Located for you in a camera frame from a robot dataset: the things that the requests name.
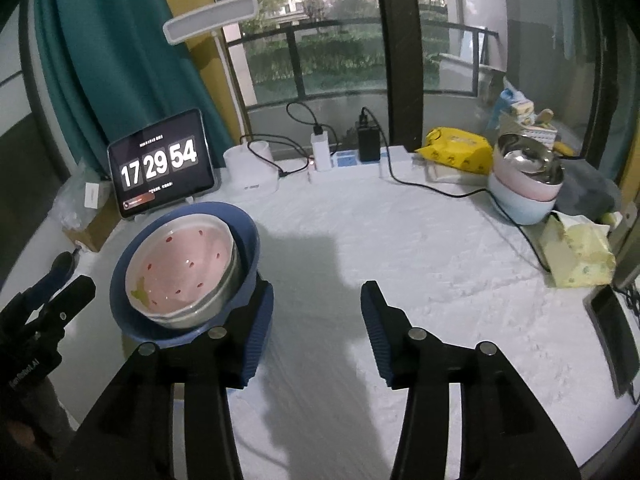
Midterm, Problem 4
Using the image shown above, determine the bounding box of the black smartphone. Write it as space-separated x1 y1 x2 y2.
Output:
586 285 639 398

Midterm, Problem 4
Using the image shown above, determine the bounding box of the yellow tissue pack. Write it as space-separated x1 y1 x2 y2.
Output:
540 210 616 288

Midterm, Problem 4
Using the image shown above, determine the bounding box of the white desk lamp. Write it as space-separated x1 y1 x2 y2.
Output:
162 0 258 136

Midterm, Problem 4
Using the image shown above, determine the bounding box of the large blue bowl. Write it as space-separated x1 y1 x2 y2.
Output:
110 202 260 348

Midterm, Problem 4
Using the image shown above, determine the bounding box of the tablet showing clock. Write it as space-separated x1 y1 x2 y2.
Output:
107 108 215 219

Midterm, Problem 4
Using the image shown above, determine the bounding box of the teal curtain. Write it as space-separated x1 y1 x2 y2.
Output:
34 0 232 174

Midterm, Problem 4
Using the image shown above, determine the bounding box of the black cable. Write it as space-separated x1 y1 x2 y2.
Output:
360 105 551 273

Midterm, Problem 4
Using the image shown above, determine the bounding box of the steel bowl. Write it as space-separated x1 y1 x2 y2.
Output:
497 133 564 185

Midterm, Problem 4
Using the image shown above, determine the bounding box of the pink strawberry bowl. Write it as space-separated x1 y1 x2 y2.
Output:
125 214 241 330

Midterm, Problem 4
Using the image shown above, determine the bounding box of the white charger plug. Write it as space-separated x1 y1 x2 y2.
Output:
310 130 332 172

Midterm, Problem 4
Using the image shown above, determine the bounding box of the black power adapter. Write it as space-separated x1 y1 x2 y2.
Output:
356 112 380 164

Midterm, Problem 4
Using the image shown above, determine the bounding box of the grey folded cloth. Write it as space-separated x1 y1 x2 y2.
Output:
554 158 622 221

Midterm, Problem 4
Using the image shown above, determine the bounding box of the cream bowl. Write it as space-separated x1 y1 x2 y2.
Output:
144 233 241 330

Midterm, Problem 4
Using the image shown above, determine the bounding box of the white table cloth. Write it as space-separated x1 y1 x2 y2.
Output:
44 159 640 480

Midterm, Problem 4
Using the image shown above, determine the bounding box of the white humidifier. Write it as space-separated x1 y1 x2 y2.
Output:
224 141 279 193

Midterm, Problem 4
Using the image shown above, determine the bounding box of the snack container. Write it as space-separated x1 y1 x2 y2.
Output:
486 78 558 148

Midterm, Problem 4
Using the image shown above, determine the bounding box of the white power strip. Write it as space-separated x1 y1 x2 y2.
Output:
307 146 413 184

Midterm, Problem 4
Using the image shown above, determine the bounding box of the black mouse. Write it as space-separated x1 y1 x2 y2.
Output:
51 250 78 280

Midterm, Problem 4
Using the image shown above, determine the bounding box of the cardboard box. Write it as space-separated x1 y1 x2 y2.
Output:
62 195 122 252

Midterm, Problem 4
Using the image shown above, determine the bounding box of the pale blue bowl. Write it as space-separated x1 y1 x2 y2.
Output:
487 174 555 226

